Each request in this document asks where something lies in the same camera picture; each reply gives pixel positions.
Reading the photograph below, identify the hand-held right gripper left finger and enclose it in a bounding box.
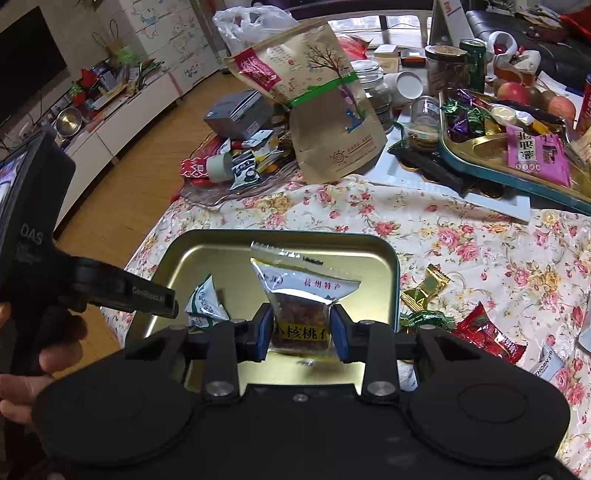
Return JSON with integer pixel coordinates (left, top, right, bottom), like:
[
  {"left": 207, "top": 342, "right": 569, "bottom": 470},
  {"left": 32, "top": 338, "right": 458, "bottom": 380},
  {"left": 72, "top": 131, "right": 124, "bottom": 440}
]
[{"left": 124, "top": 303, "right": 274, "bottom": 403}]

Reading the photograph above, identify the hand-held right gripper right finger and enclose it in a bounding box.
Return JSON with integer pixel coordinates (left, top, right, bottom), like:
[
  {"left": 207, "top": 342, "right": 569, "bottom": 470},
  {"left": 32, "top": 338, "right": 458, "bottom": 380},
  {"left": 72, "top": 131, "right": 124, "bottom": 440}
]
[{"left": 329, "top": 304, "right": 481, "bottom": 403}]

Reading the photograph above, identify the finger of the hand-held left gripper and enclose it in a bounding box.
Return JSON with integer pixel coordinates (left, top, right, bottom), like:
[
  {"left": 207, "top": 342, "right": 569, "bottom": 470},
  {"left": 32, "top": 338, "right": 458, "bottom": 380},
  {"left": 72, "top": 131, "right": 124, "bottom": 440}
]
[{"left": 69, "top": 257, "right": 179, "bottom": 320}]

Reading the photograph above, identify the clear walnut snack packet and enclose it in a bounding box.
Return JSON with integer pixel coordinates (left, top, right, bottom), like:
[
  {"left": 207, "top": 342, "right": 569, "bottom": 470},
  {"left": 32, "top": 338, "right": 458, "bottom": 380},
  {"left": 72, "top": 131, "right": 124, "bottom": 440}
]
[{"left": 249, "top": 240, "right": 363, "bottom": 366}]

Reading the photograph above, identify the small green white snack packet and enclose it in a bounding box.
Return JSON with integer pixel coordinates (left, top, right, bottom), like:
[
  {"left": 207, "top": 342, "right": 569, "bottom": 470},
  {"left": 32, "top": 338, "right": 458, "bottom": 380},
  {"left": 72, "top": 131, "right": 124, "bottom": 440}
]
[{"left": 185, "top": 274, "right": 230, "bottom": 329}]

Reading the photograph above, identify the green tin tray gold inside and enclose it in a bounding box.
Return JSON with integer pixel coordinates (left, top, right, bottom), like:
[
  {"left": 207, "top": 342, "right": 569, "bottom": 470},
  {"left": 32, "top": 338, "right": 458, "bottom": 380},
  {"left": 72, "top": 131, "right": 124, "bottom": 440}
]
[{"left": 124, "top": 228, "right": 400, "bottom": 393}]

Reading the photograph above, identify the red strawberry snack packet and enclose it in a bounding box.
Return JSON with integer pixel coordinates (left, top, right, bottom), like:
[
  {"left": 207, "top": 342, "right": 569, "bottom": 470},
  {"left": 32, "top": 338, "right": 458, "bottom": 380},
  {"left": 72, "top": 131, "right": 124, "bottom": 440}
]
[{"left": 454, "top": 302, "right": 527, "bottom": 365}]

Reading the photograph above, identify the person's left hand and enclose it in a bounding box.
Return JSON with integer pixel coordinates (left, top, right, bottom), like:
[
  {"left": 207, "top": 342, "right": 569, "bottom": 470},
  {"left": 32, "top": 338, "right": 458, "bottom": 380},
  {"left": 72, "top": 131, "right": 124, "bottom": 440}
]
[{"left": 0, "top": 308, "right": 89, "bottom": 425}]

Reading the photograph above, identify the green foil candy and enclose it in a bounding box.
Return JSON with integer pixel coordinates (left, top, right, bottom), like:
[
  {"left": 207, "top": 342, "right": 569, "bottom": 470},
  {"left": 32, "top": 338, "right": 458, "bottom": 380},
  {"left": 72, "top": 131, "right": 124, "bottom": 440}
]
[{"left": 399, "top": 311, "right": 456, "bottom": 331}]

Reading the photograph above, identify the metal bowl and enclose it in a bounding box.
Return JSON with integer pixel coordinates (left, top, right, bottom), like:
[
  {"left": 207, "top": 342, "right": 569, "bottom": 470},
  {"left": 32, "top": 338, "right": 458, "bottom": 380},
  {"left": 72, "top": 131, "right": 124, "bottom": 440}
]
[{"left": 55, "top": 108, "right": 87, "bottom": 140}]

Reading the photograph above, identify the gold candy wrapper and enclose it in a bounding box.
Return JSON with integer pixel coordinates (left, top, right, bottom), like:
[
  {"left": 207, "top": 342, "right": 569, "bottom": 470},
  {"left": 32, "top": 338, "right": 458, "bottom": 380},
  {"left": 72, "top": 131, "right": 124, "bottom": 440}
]
[{"left": 400, "top": 264, "right": 451, "bottom": 315}]

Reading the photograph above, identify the white television cabinet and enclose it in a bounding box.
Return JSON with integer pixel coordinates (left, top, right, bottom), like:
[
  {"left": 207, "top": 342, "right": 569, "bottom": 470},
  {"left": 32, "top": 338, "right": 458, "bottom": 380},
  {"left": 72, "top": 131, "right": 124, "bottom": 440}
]
[{"left": 48, "top": 71, "right": 182, "bottom": 241}]

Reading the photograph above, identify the black television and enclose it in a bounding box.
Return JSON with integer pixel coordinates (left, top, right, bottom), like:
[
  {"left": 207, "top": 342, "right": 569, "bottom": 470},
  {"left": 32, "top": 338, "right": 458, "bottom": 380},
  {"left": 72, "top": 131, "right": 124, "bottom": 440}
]
[{"left": 0, "top": 6, "right": 68, "bottom": 136}]

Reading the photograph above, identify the tape roll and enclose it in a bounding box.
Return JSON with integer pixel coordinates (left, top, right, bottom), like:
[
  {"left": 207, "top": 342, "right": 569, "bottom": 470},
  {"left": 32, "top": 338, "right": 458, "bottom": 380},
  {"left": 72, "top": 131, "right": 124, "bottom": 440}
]
[{"left": 205, "top": 152, "right": 237, "bottom": 184}]

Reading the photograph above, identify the floral tablecloth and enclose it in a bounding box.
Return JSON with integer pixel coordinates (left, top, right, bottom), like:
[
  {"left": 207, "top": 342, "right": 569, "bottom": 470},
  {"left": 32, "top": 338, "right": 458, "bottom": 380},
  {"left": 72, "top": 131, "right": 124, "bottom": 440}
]
[{"left": 99, "top": 178, "right": 591, "bottom": 457}]

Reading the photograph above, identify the dark chocolate bar packet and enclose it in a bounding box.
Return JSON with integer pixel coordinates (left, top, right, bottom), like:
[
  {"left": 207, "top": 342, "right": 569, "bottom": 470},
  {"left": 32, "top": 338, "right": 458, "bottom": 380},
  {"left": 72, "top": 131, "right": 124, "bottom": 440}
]
[{"left": 396, "top": 147, "right": 466, "bottom": 195}]

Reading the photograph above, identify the white flat board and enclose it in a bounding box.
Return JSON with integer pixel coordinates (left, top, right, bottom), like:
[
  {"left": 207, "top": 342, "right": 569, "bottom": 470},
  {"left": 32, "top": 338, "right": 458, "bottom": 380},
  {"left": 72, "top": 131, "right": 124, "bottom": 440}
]
[{"left": 367, "top": 124, "right": 533, "bottom": 225}]

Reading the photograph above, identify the grey cardboard box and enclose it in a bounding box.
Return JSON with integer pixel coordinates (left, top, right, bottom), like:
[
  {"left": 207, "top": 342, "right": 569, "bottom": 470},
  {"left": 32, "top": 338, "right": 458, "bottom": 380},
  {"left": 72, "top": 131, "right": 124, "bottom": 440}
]
[{"left": 203, "top": 89, "right": 274, "bottom": 140}]

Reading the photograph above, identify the white blue sachet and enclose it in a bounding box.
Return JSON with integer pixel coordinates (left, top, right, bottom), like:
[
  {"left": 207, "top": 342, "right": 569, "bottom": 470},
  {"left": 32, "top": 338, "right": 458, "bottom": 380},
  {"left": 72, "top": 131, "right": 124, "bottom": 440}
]
[{"left": 526, "top": 344, "right": 567, "bottom": 382}]

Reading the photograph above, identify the teal oval snack tray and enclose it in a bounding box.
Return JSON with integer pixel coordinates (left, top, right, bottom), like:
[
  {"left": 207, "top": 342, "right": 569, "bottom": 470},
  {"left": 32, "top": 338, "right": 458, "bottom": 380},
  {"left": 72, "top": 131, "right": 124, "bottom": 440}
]
[{"left": 436, "top": 87, "right": 591, "bottom": 214}]

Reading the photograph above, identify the clear glass jar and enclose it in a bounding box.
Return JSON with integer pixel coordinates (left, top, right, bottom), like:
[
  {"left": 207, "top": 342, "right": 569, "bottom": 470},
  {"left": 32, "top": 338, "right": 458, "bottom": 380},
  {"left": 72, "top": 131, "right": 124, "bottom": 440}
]
[{"left": 408, "top": 95, "right": 442, "bottom": 149}]

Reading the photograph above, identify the kraft paper snack bag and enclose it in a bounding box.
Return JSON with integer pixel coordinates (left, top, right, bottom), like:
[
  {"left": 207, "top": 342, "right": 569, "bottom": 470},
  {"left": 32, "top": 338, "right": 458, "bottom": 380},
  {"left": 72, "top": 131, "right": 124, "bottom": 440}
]
[{"left": 223, "top": 18, "right": 389, "bottom": 184}]

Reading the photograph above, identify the white paper cup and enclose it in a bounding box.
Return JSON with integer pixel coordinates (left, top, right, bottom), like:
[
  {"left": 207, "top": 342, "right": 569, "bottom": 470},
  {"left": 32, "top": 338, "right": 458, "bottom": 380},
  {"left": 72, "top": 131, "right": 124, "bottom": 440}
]
[{"left": 383, "top": 71, "right": 424, "bottom": 100}]

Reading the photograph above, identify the pink snack packet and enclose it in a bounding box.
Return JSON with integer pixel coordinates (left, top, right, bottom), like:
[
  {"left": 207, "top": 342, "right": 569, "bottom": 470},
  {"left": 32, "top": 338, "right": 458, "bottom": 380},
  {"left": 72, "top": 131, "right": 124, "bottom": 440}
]
[{"left": 505, "top": 124, "right": 573, "bottom": 188}]

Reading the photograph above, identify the white plastic bag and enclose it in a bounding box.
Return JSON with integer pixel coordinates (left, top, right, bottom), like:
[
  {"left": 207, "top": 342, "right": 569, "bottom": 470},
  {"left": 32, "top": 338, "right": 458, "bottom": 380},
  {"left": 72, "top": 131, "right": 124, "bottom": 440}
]
[{"left": 212, "top": 4, "right": 297, "bottom": 52}]

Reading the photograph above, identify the glass jar with black lid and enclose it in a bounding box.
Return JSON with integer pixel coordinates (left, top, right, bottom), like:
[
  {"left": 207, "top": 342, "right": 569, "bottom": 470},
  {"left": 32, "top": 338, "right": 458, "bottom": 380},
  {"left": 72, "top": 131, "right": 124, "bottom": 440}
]
[{"left": 424, "top": 44, "right": 470, "bottom": 96}]

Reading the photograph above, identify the red apple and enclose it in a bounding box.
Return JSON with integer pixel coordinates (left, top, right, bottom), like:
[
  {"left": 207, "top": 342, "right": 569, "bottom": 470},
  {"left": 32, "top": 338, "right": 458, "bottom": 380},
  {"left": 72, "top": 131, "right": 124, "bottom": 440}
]
[{"left": 495, "top": 81, "right": 533, "bottom": 106}]

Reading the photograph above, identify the green drink can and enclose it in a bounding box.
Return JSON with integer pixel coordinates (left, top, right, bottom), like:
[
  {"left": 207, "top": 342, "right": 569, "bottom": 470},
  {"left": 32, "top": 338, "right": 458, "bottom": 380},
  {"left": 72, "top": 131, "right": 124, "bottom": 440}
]
[{"left": 461, "top": 39, "right": 488, "bottom": 96}]

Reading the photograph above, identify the white box with red label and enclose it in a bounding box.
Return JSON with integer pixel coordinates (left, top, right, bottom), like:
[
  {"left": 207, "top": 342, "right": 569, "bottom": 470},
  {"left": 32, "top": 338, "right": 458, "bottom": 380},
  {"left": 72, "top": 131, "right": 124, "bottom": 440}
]
[{"left": 428, "top": 0, "right": 477, "bottom": 48}]

